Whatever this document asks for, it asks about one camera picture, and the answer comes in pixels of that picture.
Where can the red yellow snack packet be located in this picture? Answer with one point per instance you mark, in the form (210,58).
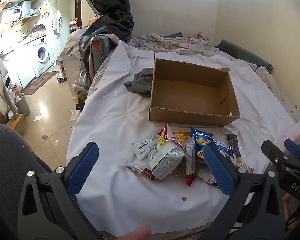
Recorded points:
(165,137)

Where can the blue cartoon snack packet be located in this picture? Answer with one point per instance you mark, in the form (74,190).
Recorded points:
(202,138)

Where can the pink floral cloth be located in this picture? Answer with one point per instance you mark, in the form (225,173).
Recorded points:
(297,130)

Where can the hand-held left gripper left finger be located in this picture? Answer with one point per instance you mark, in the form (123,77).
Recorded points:
(82,170)

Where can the orange snack packet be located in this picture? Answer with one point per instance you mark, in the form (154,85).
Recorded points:
(181,136)

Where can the white black-text snack packet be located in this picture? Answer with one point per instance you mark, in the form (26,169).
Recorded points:
(145,146)

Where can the wooden rack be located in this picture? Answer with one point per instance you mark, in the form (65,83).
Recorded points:
(7,122)

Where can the person's right hand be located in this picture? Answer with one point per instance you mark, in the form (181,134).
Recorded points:
(286,207)

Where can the crumpled pink blanket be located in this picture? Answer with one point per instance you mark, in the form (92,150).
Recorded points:
(165,42)

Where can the white hanging towel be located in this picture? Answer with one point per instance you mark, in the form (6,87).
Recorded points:
(56,21)

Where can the patterned floor rug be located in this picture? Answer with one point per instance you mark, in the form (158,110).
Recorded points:
(40,81)

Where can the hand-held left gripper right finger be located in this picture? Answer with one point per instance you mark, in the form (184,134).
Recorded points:
(218,170)

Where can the long red white snack packet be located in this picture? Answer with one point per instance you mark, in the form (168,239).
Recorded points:
(190,172)

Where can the person's leg in grey pants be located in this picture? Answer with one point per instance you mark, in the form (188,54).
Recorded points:
(5,155)

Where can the brown cardboard box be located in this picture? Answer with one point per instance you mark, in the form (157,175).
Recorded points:
(190,92)

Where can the grey trash bin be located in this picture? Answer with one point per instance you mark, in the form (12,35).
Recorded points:
(22,105)

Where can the person's left hand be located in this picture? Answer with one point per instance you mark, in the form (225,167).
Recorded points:
(135,233)

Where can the teal pillow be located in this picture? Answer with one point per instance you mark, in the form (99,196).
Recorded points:
(240,52)

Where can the small dark red snack packet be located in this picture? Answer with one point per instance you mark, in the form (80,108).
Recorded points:
(140,171)

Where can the large white snack packet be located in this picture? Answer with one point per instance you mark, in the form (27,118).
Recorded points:
(165,162)

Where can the white washing machine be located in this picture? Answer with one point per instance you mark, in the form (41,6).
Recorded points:
(41,53)

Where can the clear plastic bag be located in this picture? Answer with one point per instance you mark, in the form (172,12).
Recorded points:
(81,85)

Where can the dark brown snack packet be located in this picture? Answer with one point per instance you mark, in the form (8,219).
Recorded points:
(233,145)

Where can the pale yellow snack packet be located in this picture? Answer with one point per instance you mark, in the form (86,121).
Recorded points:
(243,165)

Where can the pastel print snack packet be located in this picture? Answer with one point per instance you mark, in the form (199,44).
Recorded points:
(207,177)

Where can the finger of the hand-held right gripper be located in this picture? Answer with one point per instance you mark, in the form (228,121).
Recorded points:
(292,147)
(272,152)

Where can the black plastic bag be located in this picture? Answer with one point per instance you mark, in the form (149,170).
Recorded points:
(110,5)

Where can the folded colourful blanket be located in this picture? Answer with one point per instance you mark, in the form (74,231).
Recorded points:
(100,52)

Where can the grey cloth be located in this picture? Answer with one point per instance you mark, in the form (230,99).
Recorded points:
(140,82)

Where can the white hanging garment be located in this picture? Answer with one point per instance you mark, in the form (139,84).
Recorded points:
(0,90)

